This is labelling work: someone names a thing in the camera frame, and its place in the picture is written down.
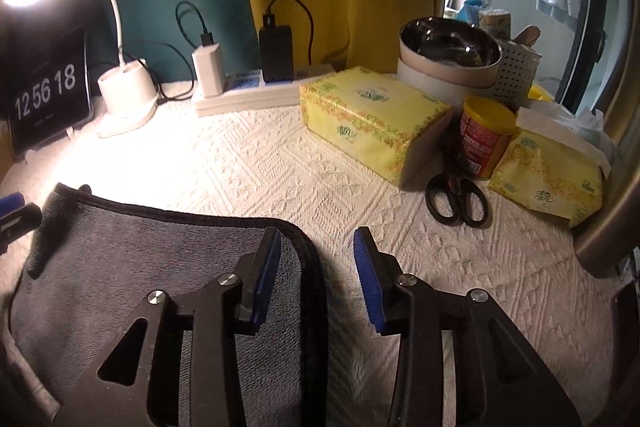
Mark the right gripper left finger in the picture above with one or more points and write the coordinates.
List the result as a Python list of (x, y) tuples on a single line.
[(134, 380)]

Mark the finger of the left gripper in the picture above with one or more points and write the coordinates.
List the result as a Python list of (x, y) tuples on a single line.
[(17, 218)]

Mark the purple and grey towel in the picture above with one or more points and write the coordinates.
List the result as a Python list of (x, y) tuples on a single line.
[(91, 263)]

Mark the tablet showing clock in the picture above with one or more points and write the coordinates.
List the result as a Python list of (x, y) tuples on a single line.
[(52, 97)]

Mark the white textured tablecloth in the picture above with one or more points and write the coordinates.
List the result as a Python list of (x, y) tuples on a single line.
[(265, 163)]

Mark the black scissors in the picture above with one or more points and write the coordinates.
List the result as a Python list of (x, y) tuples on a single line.
[(459, 193)]

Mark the yellow soft tissue pack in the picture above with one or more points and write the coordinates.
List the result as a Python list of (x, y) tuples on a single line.
[(550, 177)]

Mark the white power strip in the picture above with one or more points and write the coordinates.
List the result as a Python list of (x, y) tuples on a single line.
[(249, 91)]

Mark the white phone charger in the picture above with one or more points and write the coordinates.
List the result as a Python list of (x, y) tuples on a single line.
[(209, 66)]

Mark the red yellow-lid jar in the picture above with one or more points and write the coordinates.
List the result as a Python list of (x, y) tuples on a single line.
[(486, 128)]

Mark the yellow tissue box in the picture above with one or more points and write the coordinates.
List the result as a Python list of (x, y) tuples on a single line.
[(380, 121)]

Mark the black power adapter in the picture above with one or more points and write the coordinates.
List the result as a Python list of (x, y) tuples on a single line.
[(276, 50)]

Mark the white perforated basket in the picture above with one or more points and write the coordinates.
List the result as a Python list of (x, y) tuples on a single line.
[(516, 73)]

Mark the stacked bowls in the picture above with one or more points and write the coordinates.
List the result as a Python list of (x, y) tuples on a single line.
[(448, 59)]

